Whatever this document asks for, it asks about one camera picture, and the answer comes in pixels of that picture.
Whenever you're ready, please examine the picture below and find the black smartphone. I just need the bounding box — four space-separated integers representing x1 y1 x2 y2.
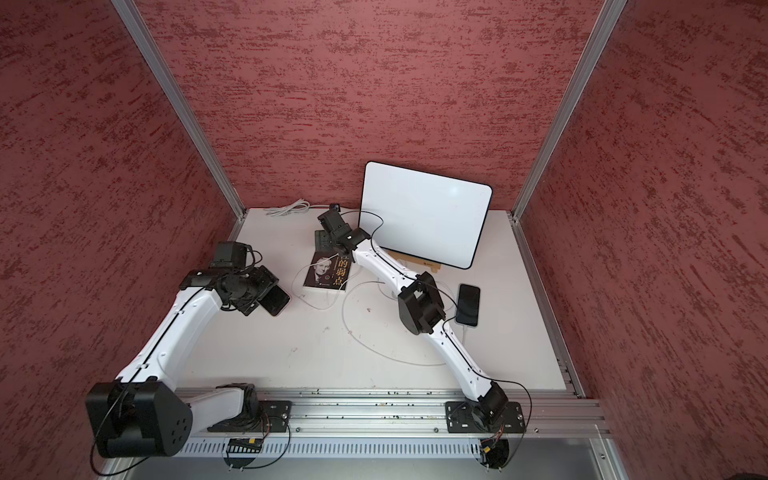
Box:
455 284 481 328
258 285 291 317

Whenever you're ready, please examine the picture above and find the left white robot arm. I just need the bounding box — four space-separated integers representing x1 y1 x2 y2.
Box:
86 266 290 458

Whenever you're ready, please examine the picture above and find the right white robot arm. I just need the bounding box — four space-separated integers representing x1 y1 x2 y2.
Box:
318 208 508 432

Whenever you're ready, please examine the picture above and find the dark portrait book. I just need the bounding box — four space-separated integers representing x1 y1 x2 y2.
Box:
303 251 352 291

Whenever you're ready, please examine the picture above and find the wooden board stand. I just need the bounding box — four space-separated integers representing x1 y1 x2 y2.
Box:
400 254 441 273

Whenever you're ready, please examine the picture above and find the left black connector board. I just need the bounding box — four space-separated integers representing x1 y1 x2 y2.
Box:
227 438 264 454

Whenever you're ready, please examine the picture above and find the perforated white vent strip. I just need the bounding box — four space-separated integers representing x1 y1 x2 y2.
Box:
176 437 481 460

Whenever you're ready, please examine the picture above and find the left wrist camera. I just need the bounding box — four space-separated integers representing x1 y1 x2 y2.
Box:
209 241 251 270

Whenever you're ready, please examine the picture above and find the bundled white cable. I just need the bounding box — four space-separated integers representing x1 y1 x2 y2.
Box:
264 199 361 218

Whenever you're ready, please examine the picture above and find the white board black frame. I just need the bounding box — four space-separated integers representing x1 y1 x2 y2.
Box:
358 161 493 270

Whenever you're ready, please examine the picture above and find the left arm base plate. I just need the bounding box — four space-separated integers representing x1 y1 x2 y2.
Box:
207 400 293 436

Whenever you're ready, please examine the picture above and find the aluminium mounting rail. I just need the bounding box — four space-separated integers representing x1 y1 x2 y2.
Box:
122 388 613 438

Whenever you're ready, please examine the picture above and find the aluminium left corner post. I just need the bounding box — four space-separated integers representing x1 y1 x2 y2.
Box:
111 0 247 222

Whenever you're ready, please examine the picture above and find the aluminium corner post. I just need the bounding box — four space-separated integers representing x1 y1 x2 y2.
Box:
511 0 628 221
111 0 247 222

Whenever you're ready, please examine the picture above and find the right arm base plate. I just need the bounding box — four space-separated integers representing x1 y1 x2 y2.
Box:
444 401 526 434

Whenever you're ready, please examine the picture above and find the aluminium right corner post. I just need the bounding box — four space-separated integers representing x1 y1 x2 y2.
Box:
511 0 628 221

